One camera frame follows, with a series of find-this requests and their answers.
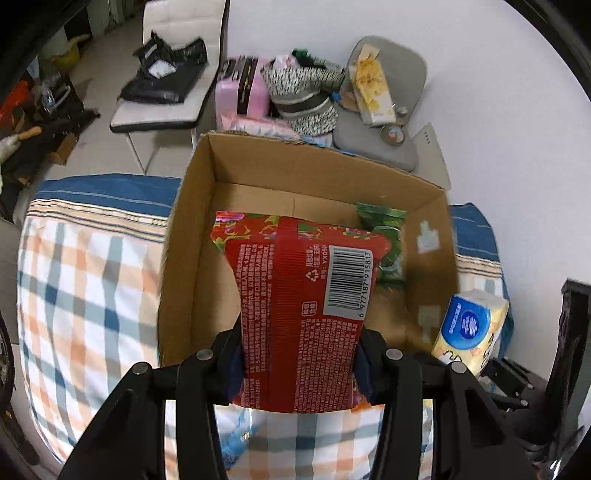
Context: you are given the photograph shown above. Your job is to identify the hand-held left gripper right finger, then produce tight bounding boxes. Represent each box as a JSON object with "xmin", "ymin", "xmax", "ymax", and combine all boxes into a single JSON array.
[{"xmin": 353, "ymin": 329, "xmax": 536, "ymax": 480}]

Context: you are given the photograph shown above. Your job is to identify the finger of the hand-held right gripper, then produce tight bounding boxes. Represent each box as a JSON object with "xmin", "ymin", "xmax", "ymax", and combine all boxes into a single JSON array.
[{"xmin": 480, "ymin": 357, "xmax": 539, "ymax": 409}]

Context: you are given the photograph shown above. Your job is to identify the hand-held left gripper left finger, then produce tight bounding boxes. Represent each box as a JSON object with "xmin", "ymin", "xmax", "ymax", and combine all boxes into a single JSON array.
[{"xmin": 58, "ymin": 329, "xmax": 246, "ymax": 480}]

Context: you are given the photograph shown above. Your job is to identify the blue and yellow tissue pack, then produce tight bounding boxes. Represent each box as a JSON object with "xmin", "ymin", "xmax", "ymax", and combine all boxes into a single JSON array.
[{"xmin": 431, "ymin": 290, "xmax": 509, "ymax": 379}]

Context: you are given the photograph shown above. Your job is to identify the red printed soft packet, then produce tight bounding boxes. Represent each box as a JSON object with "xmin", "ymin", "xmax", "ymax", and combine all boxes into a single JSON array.
[{"xmin": 210, "ymin": 211, "xmax": 392, "ymax": 414}]

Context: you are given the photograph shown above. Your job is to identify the brown cardboard box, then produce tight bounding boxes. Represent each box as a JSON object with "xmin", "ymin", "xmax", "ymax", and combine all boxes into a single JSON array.
[{"xmin": 157, "ymin": 130, "xmax": 459, "ymax": 370}]

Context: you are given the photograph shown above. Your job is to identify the green soft packet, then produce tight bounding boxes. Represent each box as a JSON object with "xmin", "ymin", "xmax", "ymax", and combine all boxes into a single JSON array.
[{"xmin": 356, "ymin": 202, "xmax": 408, "ymax": 291}]

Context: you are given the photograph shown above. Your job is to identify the light blue soft packet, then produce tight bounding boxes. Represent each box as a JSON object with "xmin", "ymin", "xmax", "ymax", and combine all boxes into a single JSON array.
[{"xmin": 221, "ymin": 408, "xmax": 262, "ymax": 469}]

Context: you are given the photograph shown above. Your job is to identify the pale pink soft packet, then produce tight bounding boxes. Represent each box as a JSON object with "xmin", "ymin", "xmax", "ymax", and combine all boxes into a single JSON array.
[{"xmin": 222, "ymin": 115, "xmax": 303, "ymax": 141}]

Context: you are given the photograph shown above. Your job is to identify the plaid bed sheet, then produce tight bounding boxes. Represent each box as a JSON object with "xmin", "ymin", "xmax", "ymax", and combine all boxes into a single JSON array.
[{"xmin": 17, "ymin": 175, "xmax": 514, "ymax": 480}]

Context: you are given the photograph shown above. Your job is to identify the white flat board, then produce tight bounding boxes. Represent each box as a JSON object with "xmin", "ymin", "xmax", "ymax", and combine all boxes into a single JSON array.
[{"xmin": 411, "ymin": 122, "xmax": 452, "ymax": 191}]

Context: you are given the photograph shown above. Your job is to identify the round metal tin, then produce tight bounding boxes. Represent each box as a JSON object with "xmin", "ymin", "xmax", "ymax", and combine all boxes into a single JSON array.
[{"xmin": 381, "ymin": 124, "xmax": 407, "ymax": 147}]

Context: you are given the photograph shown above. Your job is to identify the white chair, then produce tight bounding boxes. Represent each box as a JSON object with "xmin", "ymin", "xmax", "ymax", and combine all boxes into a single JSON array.
[{"xmin": 110, "ymin": 0, "xmax": 230, "ymax": 174}]

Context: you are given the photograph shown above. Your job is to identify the small cardboard box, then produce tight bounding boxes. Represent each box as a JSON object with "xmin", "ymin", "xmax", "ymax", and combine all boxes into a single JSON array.
[{"xmin": 46, "ymin": 134, "xmax": 78, "ymax": 165}]

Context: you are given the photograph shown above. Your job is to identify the pink tissue pack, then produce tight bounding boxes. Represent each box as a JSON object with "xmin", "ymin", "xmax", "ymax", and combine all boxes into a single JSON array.
[{"xmin": 215, "ymin": 56, "xmax": 271, "ymax": 130}]

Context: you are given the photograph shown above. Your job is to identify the zebra print bag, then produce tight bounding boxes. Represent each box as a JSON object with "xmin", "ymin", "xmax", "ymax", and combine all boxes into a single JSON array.
[{"xmin": 261, "ymin": 54, "xmax": 345, "ymax": 136}]

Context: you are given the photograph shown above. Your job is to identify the yellow snack packet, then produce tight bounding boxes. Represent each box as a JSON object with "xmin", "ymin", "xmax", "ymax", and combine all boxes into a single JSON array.
[{"xmin": 349, "ymin": 44, "xmax": 398, "ymax": 126}]

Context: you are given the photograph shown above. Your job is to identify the black bag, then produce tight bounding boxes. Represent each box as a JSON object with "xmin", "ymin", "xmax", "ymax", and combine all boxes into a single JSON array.
[{"xmin": 117, "ymin": 31, "xmax": 208, "ymax": 104}]

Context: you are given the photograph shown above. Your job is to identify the grey cushioned chair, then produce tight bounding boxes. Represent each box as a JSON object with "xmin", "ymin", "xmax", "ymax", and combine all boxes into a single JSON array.
[{"xmin": 332, "ymin": 36, "xmax": 428, "ymax": 172}]

